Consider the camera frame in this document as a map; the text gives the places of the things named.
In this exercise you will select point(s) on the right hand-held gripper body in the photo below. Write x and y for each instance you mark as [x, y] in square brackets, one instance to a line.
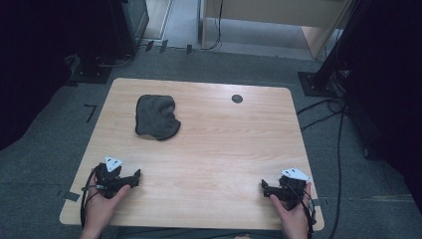
[292, 191]

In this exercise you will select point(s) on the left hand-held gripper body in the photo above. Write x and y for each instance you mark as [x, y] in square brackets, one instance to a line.
[107, 177]

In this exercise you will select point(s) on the yellow and grey towel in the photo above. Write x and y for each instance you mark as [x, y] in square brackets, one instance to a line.
[156, 116]

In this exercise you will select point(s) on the person's right hand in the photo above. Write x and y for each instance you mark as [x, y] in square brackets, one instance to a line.
[295, 220]

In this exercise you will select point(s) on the person's left hand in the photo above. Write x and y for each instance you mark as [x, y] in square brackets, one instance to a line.
[98, 209]

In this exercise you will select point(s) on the grey tape strip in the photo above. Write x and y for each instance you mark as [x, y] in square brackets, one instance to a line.
[314, 202]
[72, 196]

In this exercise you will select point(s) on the round black table grommet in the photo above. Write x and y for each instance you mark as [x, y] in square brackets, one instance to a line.
[237, 98]

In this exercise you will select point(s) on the slanted black stand with base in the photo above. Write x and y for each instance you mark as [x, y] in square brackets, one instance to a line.
[315, 83]

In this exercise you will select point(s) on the dark curtain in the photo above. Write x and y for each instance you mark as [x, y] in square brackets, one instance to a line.
[33, 66]
[388, 83]

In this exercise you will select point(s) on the dark cabinet with glass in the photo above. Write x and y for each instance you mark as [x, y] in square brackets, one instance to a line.
[136, 16]

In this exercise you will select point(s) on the light wooden furniture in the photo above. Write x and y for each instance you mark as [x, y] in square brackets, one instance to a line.
[275, 11]

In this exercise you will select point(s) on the black stand with base plate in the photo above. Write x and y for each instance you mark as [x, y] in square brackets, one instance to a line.
[89, 71]

